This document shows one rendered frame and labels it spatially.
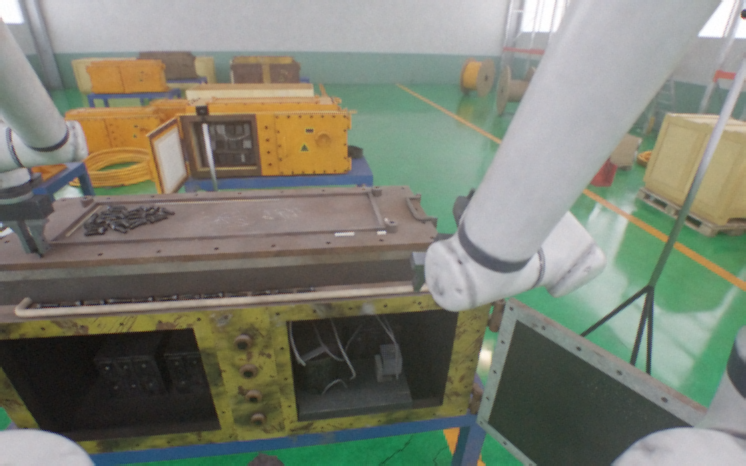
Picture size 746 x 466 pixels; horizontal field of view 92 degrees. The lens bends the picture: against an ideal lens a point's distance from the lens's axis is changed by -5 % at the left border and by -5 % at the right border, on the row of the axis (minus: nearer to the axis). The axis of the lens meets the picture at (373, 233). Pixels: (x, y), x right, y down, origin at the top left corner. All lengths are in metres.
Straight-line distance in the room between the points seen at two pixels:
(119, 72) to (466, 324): 9.65
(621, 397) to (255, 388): 1.01
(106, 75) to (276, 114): 7.08
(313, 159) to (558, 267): 3.31
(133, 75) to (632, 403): 9.98
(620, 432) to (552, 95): 1.00
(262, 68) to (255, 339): 8.59
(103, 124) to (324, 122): 4.69
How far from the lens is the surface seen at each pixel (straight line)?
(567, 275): 0.53
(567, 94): 0.32
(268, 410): 1.39
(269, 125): 3.67
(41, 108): 0.89
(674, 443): 0.37
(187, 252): 1.13
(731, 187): 5.48
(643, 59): 0.31
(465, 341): 1.29
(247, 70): 9.50
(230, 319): 1.12
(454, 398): 1.49
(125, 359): 1.63
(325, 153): 3.70
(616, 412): 1.18
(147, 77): 10.04
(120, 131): 7.50
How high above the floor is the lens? 1.90
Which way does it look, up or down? 28 degrees down
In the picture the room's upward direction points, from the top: 2 degrees clockwise
